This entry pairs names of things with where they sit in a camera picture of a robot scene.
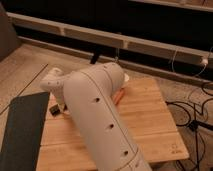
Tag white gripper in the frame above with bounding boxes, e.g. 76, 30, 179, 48
49, 90, 66, 115

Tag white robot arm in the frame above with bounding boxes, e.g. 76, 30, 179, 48
40, 62, 152, 171

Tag dark grey floor mat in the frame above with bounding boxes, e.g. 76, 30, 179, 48
0, 92, 50, 171

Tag black stand leg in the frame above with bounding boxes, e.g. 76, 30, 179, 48
90, 51, 101, 64

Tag dark round bowl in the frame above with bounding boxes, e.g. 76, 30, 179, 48
122, 73, 130, 88

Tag white hanging cable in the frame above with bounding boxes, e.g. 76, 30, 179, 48
171, 46, 213, 78

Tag black floor cables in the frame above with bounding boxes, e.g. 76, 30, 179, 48
165, 81, 213, 171

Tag white wall shelf rail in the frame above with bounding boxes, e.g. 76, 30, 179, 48
7, 12, 213, 65

